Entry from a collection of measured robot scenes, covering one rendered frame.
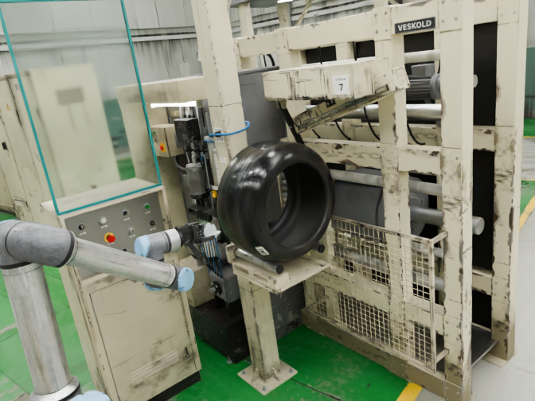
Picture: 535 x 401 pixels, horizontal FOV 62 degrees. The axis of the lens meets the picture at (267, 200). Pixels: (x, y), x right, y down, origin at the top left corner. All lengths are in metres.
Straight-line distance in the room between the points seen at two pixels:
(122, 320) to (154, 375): 0.42
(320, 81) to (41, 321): 1.44
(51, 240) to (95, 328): 1.20
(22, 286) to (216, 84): 1.27
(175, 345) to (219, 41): 1.71
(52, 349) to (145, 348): 1.15
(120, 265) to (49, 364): 0.37
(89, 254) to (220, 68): 1.17
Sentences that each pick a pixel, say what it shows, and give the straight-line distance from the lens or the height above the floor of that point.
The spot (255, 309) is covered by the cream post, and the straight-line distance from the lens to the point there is 2.62.
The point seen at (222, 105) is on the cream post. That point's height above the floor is 1.66.
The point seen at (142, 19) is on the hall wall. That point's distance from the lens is 13.33.
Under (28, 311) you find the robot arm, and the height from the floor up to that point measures 1.22.
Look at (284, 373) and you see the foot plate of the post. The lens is 2.94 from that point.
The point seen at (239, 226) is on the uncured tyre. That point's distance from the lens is 2.00.
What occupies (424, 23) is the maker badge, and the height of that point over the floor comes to 1.90.
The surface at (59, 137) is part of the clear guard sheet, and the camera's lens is 2.31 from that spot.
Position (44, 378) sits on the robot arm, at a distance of 1.66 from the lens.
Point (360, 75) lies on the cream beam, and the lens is 1.99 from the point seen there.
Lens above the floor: 1.84
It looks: 17 degrees down
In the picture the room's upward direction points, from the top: 8 degrees counter-clockwise
